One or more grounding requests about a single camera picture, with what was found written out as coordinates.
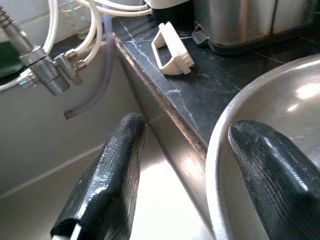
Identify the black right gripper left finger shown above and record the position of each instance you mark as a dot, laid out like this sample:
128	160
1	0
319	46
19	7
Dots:
107	180

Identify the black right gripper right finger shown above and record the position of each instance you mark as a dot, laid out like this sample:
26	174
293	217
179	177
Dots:
275	180

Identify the steel plate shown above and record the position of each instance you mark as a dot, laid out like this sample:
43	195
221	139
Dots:
287	100

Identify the stainless steel sink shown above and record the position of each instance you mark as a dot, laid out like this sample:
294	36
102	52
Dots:
62	150

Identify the clear plastic tube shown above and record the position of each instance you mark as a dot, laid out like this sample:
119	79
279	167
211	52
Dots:
107	62

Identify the steel spring faucet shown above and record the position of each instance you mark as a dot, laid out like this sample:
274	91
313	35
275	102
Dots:
45	70

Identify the white scrubbing brush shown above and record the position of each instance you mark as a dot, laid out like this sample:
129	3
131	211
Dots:
172	52

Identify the green sponge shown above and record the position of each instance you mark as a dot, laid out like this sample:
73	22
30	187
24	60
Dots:
8	60

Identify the steel knife block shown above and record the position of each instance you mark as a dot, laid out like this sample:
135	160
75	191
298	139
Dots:
250	22

